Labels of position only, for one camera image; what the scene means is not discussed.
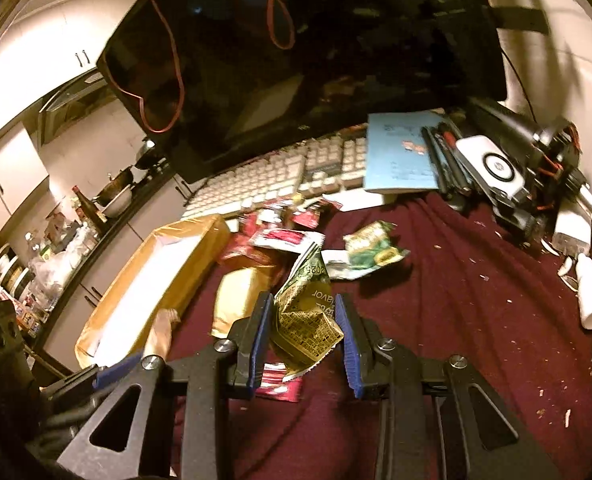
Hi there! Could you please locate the black monitor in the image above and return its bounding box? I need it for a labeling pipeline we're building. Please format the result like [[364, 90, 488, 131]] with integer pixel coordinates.
[[96, 0, 506, 181]]

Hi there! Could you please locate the gold cardboard box tray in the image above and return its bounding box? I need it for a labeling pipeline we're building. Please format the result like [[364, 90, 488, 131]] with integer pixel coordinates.
[[74, 214, 231, 367]]

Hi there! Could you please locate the black microphone stand device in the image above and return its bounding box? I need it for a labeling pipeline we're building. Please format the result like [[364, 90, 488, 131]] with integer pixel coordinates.
[[467, 98, 592, 220]]

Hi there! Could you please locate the green crumpled snack packet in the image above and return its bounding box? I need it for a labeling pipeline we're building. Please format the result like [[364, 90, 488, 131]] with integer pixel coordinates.
[[322, 220, 410, 281]]

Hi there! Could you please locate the blue exercise notebook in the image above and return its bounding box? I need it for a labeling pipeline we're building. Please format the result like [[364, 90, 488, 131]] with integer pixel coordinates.
[[363, 110, 442, 194]]

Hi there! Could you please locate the red white snack packet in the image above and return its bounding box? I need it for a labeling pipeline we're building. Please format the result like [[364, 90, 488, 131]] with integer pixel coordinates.
[[248, 228, 325, 254]]

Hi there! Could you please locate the dark red table cloth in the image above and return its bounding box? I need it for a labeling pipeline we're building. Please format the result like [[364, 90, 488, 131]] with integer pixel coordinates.
[[168, 192, 592, 480]]

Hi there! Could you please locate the orange cable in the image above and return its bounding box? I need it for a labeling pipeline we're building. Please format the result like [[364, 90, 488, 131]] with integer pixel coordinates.
[[103, 0, 187, 136]]

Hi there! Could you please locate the beige mechanical keyboard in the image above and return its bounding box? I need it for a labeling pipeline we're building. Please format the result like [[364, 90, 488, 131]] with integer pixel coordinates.
[[182, 124, 368, 219]]

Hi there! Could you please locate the dark sauce bottle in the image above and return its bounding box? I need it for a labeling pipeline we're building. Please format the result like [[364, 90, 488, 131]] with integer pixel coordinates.
[[72, 185, 106, 235]]

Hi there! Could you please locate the red black marker pen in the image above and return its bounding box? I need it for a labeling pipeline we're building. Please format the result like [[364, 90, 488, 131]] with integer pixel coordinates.
[[436, 122, 472, 196]]

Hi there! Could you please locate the metal bowl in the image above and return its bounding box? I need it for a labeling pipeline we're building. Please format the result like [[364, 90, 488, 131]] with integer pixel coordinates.
[[103, 186, 132, 219]]

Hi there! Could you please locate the green yellow snack packet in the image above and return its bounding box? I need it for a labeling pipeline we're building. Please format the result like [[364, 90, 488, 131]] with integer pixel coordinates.
[[271, 243, 344, 382]]

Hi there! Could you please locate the gold foil snack bag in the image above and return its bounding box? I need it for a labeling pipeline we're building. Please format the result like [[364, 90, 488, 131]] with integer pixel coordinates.
[[210, 266, 275, 338]]

